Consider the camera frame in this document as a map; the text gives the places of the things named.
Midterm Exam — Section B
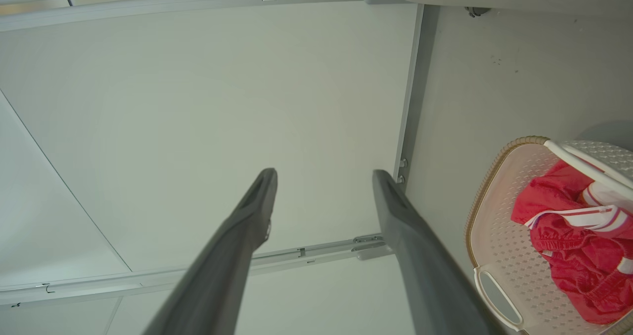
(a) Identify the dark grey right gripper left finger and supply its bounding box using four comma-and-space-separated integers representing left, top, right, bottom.
142, 168, 278, 335

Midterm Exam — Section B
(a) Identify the white perforated laundry basket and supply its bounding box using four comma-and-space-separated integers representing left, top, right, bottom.
465, 136, 633, 335

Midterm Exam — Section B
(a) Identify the red garment with white stripes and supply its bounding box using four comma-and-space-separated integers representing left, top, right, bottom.
511, 160, 633, 325

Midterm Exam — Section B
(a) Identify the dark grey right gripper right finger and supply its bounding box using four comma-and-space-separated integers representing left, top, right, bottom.
372, 170, 504, 335

